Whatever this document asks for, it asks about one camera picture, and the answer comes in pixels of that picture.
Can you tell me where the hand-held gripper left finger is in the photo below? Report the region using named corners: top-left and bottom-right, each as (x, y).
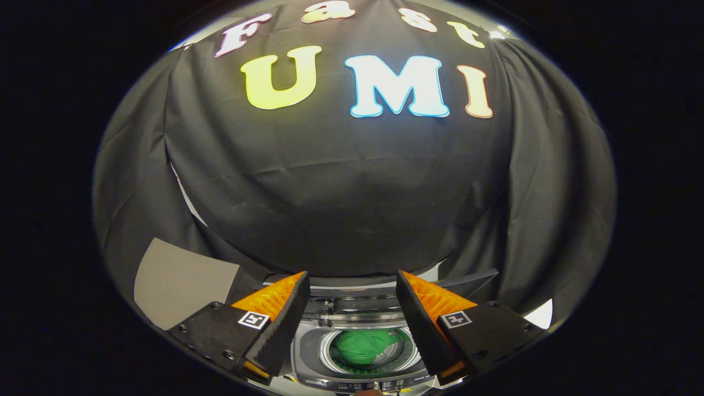
top-left (168, 271), bottom-right (311, 383)

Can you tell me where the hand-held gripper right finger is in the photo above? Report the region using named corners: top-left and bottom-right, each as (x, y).
top-left (395, 269), bottom-right (548, 386)

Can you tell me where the grey washing machine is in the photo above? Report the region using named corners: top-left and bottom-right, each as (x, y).
top-left (286, 297), bottom-right (447, 394)

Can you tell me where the green polo shirt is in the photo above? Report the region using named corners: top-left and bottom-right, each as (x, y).
top-left (334, 328), bottom-right (405, 367)

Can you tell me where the grey cabinet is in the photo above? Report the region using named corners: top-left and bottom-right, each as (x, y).
top-left (134, 238), bottom-right (266, 331)

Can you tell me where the white sheet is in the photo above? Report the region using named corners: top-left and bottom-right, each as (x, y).
top-left (522, 299), bottom-right (554, 329)

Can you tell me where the black backdrop cloth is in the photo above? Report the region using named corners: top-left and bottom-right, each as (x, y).
top-left (91, 0), bottom-right (617, 325)

